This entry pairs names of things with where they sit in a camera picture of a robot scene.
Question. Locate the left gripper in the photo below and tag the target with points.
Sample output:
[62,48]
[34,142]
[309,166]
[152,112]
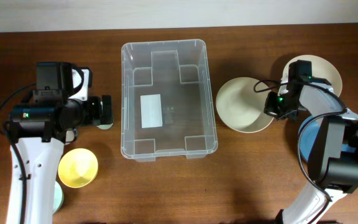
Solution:
[96,117]

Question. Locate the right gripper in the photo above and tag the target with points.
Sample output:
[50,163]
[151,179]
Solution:
[270,109]

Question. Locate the blue bowl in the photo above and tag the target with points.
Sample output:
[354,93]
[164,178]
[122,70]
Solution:
[309,136]

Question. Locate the grey cup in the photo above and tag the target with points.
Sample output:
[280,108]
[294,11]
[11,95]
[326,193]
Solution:
[71,136]

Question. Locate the cream bowl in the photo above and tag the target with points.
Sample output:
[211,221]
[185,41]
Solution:
[240,107]

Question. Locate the beige bowl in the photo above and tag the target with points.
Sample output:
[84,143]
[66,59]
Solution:
[321,68]

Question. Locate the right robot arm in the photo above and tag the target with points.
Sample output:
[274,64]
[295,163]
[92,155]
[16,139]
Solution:
[332,164]

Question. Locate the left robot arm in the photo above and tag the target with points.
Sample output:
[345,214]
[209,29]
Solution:
[40,126]

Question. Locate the white label in container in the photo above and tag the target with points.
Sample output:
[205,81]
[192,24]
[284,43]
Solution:
[151,111]

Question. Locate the clear plastic storage container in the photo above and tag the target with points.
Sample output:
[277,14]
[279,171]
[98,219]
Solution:
[178,70]

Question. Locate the mint green cup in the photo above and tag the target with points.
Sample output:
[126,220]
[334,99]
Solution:
[105,126]

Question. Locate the yellow small bowl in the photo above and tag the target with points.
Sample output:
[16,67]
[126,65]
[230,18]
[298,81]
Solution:
[78,168]

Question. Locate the mint green small bowl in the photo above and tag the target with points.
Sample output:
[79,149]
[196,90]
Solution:
[58,197]

